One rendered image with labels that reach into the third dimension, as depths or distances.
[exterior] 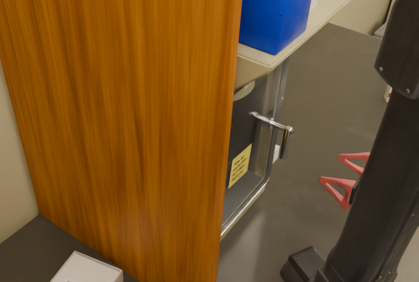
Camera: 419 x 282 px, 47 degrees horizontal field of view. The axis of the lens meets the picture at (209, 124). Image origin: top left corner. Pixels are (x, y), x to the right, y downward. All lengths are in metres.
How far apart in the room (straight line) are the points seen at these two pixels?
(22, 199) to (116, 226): 0.32
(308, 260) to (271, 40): 0.30
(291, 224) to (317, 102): 0.54
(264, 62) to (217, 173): 0.17
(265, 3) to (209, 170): 0.25
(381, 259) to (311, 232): 0.71
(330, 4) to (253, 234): 0.58
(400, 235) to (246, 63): 0.32
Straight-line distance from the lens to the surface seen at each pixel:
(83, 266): 1.09
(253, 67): 0.68
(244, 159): 1.02
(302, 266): 0.68
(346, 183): 1.01
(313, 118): 1.56
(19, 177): 1.20
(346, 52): 1.96
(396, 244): 0.50
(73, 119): 0.90
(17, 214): 1.26
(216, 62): 0.61
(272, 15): 0.67
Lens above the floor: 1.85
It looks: 38 degrees down
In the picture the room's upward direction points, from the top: 3 degrees clockwise
